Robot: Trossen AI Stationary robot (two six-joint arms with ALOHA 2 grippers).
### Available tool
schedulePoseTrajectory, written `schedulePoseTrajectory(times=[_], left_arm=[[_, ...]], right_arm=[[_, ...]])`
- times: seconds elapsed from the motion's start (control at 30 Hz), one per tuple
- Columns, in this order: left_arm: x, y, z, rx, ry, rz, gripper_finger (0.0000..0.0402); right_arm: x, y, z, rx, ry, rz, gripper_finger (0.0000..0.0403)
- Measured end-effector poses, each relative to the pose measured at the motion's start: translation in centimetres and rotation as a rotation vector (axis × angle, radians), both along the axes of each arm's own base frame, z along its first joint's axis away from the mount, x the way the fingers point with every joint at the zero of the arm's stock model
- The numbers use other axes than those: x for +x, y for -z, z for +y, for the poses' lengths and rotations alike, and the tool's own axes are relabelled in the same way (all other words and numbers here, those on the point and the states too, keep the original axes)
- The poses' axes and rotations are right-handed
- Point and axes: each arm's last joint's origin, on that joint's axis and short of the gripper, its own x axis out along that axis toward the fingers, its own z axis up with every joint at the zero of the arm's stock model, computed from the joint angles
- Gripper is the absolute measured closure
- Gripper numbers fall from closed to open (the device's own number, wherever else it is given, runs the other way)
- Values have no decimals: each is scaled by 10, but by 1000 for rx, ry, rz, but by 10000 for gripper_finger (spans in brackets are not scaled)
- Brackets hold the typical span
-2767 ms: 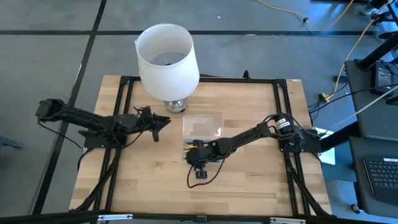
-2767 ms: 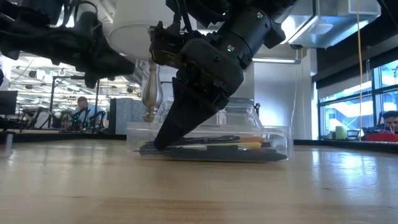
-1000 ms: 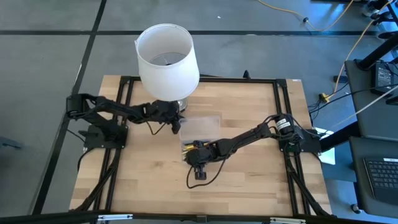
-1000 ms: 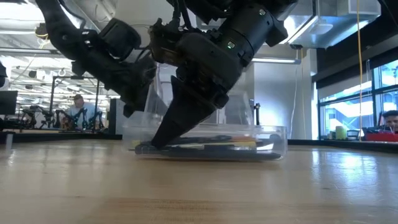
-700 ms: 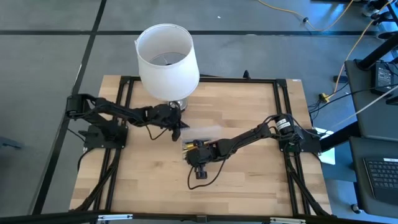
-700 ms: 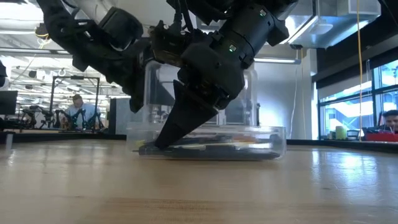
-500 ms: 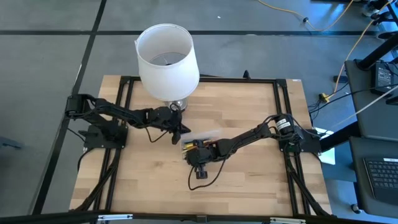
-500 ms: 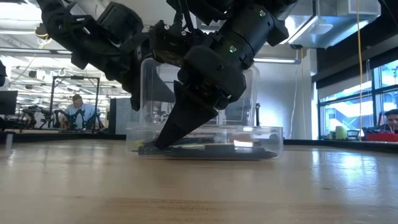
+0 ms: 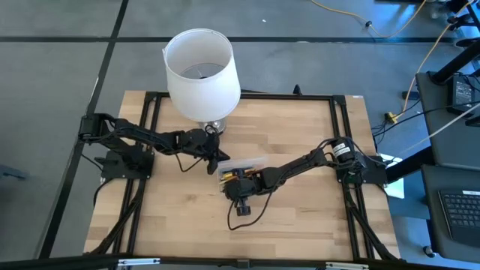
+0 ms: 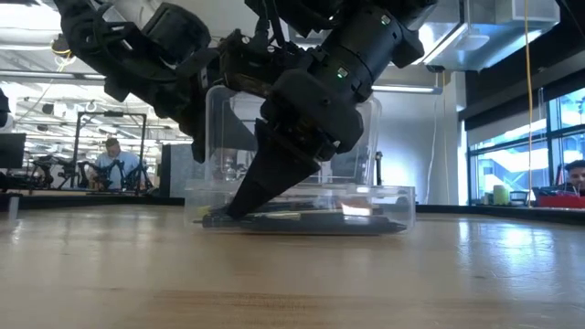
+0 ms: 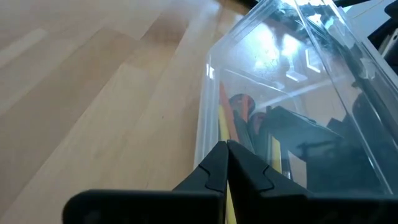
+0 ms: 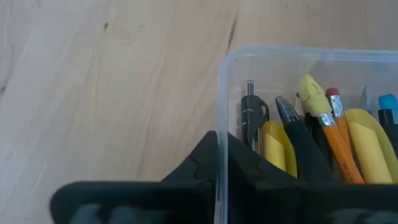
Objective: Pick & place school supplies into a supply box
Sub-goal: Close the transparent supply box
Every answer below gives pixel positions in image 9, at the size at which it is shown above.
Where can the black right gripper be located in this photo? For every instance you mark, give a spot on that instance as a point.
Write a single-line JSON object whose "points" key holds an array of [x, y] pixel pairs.
{"points": [[243, 187]]}

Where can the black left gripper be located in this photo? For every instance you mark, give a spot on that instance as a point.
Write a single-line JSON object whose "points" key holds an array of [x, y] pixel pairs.
{"points": [[198, 142]]}

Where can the yellow highlighter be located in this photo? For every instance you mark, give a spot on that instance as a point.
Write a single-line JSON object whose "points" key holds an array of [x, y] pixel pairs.
{"points": [[225, 175]]}

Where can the clear plastic supply box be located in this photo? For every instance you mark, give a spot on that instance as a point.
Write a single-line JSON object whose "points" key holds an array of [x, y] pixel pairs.
{"points": [[240, 165]]}

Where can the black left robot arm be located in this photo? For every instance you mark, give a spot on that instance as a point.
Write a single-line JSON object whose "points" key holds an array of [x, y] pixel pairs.
{"points": [[131, 135]]}

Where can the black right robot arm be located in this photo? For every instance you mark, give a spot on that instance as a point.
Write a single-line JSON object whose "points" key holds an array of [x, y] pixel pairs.
{"points": [[300, 165]]}

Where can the white shade silver table lamp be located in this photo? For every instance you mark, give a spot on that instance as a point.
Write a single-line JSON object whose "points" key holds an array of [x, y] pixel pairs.
{"points": [[202, 86]]}

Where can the white paper sheet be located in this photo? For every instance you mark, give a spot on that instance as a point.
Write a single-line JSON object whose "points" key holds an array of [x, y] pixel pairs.
{"points": [[397, 189]]}

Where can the grey side desk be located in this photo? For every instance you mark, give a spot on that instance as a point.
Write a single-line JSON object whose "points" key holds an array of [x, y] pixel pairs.
{"points": [[450, 142]]}

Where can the black keyboard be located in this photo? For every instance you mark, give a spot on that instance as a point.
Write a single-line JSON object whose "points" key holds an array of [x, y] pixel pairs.
{"points": [[461, 213]]}

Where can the black power adapter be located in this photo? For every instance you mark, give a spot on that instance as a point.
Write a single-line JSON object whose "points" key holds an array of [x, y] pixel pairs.
{"points": [[461, 93]]}

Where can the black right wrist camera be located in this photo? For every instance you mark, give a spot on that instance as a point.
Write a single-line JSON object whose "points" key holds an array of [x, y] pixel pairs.
{"points": [[243, 208]]}

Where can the black aluminium table frame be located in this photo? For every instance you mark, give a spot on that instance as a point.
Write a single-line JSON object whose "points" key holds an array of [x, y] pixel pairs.
{"points": [[281, 96]]}

